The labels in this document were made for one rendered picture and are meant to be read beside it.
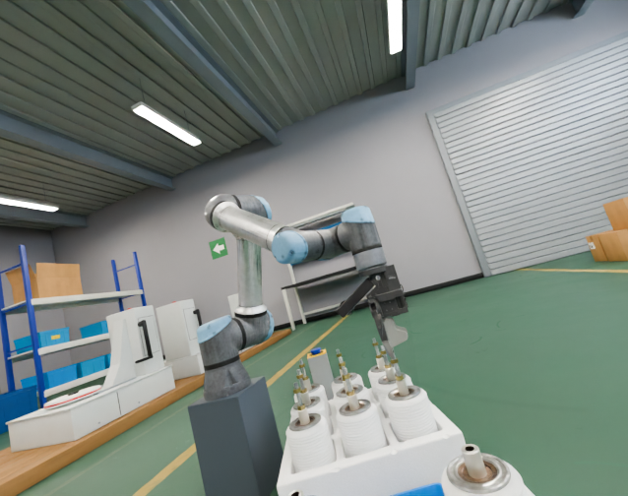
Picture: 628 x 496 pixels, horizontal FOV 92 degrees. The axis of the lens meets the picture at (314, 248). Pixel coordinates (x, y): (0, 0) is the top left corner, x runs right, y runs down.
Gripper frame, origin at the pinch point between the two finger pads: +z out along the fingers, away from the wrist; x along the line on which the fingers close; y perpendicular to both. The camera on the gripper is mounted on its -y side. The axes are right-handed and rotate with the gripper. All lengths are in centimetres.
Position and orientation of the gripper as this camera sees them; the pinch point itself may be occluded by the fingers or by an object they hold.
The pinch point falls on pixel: (389, 352)
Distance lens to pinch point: 77.5
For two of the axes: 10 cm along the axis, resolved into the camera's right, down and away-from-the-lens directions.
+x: 2.7, 0.6, 9.6
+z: 2.7, 9.5, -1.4
